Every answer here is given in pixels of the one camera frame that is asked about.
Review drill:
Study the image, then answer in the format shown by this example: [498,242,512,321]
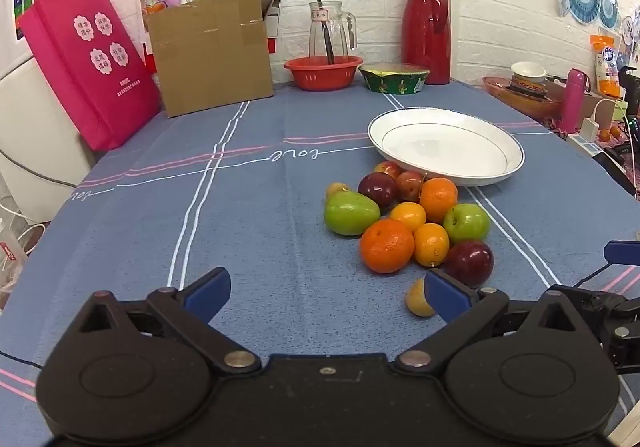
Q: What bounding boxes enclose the dark red plum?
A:
[357,172,399,210]
[444,240,495,289]

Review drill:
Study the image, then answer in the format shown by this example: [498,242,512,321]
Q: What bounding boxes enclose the medium blue paper fan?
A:
[597,0,621,30]

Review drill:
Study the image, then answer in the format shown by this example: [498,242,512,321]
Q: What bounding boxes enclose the orange tray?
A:
[482,76,563,120]

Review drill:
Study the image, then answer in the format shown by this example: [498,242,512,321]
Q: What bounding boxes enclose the orange snack packet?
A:
[590,34,622,100]

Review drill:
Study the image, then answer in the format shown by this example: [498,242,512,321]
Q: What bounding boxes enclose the white power strip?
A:
[567,133,606,158]

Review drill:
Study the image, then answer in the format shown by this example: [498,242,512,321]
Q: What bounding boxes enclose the small yellow-orange tangerine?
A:
[389,202,427,233]
[413,223,451,268]

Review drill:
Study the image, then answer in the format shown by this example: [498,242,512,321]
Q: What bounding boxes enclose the brown cardboard box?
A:
[145,0,275,118]

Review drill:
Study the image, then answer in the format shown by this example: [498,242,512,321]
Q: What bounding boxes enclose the white plate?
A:
[367,108,526,187]

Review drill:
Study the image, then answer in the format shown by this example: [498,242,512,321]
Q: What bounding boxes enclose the red yellow apple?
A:
[374,160,405,180]

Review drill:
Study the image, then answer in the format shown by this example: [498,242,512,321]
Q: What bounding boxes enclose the white device with screen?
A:
[0,0,66,78]

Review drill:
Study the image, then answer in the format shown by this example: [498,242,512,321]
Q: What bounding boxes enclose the black stirrer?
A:
[315,0,335,65]

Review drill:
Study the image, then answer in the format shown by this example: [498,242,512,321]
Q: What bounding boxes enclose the small cardboard carton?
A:
[547,79,626,132]

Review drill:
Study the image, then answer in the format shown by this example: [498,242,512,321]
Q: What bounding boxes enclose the round green apple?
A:
[443,203,491,244]

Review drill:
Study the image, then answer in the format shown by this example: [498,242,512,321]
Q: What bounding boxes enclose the red thermos jug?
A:
[401,0,452,86]

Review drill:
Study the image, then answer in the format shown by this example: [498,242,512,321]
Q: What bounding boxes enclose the grey cable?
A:
[0,148,77,188]

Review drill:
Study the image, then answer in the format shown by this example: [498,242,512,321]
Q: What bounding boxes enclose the blue striped tablecloth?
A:
[0,79,640,447]

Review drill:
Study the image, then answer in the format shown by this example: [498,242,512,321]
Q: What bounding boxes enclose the pointed green apple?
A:
[324,191,382,237]

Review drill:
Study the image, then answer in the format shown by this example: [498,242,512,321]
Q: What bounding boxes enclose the white appliance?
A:
[0,67,98,225]

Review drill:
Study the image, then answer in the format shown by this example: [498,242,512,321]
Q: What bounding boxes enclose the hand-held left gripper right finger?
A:
[394,269,589,375]

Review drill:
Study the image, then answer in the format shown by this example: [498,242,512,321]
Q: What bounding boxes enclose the orange mandarin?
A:
[359,218,416,275]
[419,177,459,225]

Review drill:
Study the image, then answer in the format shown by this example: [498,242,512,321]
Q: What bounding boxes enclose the pink tote bag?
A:
[18,0,162,152]

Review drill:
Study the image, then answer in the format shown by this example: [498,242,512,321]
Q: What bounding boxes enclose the white bowl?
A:
[511,61,548,86]

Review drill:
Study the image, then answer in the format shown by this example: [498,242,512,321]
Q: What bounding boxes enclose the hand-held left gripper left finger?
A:
[75,267,262,376]

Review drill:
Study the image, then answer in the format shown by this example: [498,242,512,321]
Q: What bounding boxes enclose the clear plastic bag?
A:
[0,219,32,309]

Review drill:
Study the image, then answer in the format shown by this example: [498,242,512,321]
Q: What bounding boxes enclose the black cable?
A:
[0,351,45,369]

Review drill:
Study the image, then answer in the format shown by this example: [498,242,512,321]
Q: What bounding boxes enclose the green patterned bowl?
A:
[358,63,431,95]

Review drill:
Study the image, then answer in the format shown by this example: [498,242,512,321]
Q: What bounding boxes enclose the red plastic basin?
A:
[283,55,364,92]

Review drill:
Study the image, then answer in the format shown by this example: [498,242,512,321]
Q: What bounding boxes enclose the pink bottle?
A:
[559,68,587,134]

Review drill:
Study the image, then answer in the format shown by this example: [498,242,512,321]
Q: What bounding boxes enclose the glass pitcher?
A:
[308,1,358,65]

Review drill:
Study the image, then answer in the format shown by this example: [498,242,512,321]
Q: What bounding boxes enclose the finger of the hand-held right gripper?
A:
[581,291,640,376]
[572,240,640,289]

